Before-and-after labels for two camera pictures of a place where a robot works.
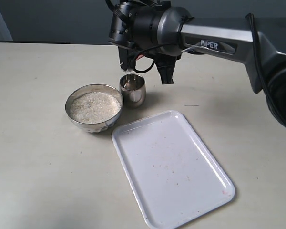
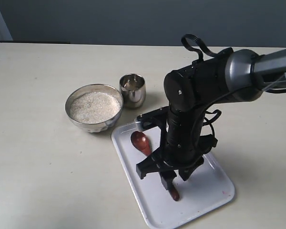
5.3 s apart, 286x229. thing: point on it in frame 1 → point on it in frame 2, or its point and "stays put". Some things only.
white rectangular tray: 173,177 stays put
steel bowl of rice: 94,108 stays put
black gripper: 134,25 → 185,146
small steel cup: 133,88 stays put
